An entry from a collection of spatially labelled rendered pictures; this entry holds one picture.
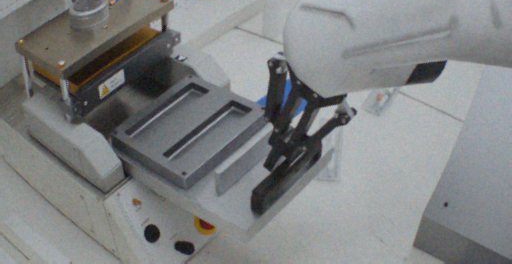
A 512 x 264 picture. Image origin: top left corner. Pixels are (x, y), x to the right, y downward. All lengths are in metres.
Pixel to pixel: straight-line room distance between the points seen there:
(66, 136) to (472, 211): 0.71
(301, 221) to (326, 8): 0.68
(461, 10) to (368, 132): 0.96
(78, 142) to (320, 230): 0.47
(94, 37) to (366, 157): 0.62
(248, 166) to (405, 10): 0.52
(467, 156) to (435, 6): 0.65
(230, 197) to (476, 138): 0.45
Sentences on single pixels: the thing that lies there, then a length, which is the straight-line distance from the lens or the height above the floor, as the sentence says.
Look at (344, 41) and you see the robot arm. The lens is 0.52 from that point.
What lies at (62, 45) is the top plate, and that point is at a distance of 1.02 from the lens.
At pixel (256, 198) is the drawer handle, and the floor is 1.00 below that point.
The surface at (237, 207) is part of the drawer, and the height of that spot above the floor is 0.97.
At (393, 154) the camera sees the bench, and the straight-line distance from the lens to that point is 1.32.
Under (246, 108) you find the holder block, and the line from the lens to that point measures 1.01.
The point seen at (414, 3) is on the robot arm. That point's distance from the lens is 0.46.
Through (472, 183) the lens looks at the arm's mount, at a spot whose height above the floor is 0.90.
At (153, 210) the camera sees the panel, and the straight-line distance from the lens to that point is 1.03.
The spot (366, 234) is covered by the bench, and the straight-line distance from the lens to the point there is 1.15.
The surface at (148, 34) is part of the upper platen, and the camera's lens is 1.09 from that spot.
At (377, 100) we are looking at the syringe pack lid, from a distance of 1.43.
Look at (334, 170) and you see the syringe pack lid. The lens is 1.23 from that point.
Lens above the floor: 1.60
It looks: 38 degrees down
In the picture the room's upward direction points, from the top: straight up
